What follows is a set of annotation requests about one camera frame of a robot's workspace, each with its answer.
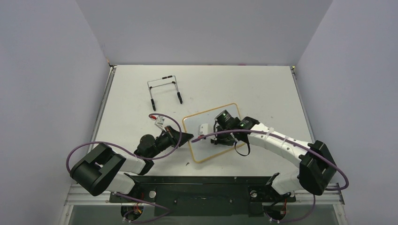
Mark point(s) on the yellow framed whiteboard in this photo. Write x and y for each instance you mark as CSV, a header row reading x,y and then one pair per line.
x,y
203,150

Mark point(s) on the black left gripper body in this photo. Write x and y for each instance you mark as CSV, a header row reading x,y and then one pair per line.
x,y
168,138

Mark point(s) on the metal wire whiteboard stand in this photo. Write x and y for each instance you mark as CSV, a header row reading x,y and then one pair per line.
x,y
163,85

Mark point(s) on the aluminium table edge rail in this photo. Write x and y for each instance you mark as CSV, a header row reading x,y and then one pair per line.
x,y
301,99

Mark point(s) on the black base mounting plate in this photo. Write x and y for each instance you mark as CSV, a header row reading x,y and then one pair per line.
x,y
203,196

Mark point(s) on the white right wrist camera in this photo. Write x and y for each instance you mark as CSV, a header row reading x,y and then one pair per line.
x,y
204,129

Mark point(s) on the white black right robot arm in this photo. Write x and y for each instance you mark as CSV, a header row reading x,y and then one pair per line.
x,y
314,162

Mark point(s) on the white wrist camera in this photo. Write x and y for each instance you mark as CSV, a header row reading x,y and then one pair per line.
x,y
159,122
204,129

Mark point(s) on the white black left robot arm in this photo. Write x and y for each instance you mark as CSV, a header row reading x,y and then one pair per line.
x,y
102,169

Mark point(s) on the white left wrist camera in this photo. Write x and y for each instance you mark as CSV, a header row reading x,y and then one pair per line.
x,y
159,122

